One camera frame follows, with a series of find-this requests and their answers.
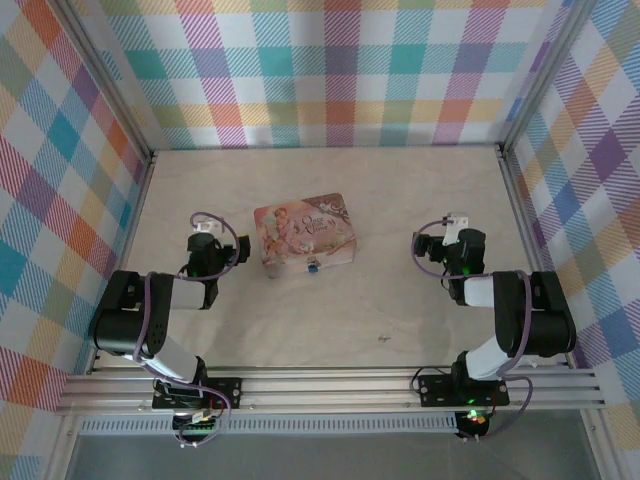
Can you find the pink illustrated tin box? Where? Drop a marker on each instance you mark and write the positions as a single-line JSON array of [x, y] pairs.
[[300, 225]]

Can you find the small blue padlock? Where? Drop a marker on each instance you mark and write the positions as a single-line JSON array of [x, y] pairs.
[[312, 268]]

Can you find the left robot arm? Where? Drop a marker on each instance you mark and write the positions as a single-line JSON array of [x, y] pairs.
[[120, 325]]

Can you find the small lit connector board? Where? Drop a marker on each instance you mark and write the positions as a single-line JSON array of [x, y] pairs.
[[475, 419]]

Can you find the green terminal connector board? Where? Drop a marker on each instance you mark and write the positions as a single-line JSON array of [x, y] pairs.
[[200, 427]]

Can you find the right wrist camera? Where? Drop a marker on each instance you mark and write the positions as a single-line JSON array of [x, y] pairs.
[[454, 231]]

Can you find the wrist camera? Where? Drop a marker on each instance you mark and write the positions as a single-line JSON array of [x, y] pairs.
[[207, 226], [454, 231]]

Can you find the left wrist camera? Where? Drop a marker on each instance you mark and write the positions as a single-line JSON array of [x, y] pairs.
[[207, 226]]

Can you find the aluminium side rail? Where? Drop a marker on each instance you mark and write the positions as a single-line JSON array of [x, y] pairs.
[[140, 210], [525, 225]]

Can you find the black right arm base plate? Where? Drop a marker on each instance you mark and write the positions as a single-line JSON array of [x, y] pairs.
[[435, 390]]

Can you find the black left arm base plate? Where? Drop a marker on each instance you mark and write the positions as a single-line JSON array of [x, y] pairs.
[[230, 392]]

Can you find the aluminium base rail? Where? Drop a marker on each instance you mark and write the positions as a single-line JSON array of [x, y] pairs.
[[325, 387]]

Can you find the aluminium frame post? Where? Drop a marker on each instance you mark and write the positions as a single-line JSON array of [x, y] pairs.
[[545, 75], [107, 80]]

